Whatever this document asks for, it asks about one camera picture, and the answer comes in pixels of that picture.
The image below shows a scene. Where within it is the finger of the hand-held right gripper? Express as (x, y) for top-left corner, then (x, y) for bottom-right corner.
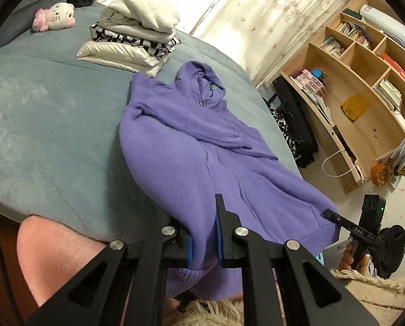
(323, 209), (351, 229)

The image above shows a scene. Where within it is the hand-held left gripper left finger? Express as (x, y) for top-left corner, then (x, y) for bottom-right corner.
(25, 224), (194, 326)

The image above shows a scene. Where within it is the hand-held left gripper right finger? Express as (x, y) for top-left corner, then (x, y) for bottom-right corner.
(215, 193), (380, 326)

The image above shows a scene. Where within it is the purple zip hoodie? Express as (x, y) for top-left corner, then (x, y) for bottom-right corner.
(118, 60), (341, 299)

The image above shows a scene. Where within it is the person's right hand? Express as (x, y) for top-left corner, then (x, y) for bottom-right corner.
(340, 241), (371, 274)

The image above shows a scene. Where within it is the orange patterned box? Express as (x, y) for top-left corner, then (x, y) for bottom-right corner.
(370, 161), (388, 188)

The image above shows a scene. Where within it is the wooden bookshelf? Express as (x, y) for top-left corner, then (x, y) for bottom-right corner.
(257, 0), (405, 196)

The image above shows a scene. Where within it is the cream fuzzy fabric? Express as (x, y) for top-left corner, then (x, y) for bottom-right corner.
(175, 268), (405, 326)

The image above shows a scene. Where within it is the black white splotched cloth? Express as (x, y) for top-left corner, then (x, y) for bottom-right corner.
(270, 109), (317, 168)

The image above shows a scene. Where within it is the yellow pouch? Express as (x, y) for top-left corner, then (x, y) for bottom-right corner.
(340, 93), (371, 123)

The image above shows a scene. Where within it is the black case bag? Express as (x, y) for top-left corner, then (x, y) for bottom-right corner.
(273, 76), (319, 158)

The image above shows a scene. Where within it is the stack of papers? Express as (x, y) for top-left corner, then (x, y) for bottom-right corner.
(304, 88), (334, 126)

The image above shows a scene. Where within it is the row of white books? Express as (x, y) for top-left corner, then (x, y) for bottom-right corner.
(374, 79), (403, 112)

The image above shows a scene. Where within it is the person's bare leg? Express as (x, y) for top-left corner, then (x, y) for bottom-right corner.
(17, 215), (145, 308)

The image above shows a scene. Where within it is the pink drawer organizer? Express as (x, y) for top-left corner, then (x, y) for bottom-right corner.
(291, 69), (327, 97)

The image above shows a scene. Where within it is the row of colourful books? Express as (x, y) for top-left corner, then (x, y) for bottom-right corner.
(335, 20), (373, 49)

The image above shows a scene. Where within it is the grey-blue bed blanket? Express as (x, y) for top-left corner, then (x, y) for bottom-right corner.
(0, 0), (303, 245)

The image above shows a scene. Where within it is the white appliance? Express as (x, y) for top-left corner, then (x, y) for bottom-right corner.
(360, 4), (405, 53)

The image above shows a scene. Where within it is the cream floral curtain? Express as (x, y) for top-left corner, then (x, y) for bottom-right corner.
(95, 0), (363, 85)

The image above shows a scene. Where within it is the black white patterned garment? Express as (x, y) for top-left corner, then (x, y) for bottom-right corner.
(89, 22), (183, 57)

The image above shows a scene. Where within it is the white cat plush toy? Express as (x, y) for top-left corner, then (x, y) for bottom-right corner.
(32, 3), (76, 33)

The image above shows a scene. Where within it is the white cord loop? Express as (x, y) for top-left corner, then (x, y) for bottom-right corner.
(322, 149), (361, 178)

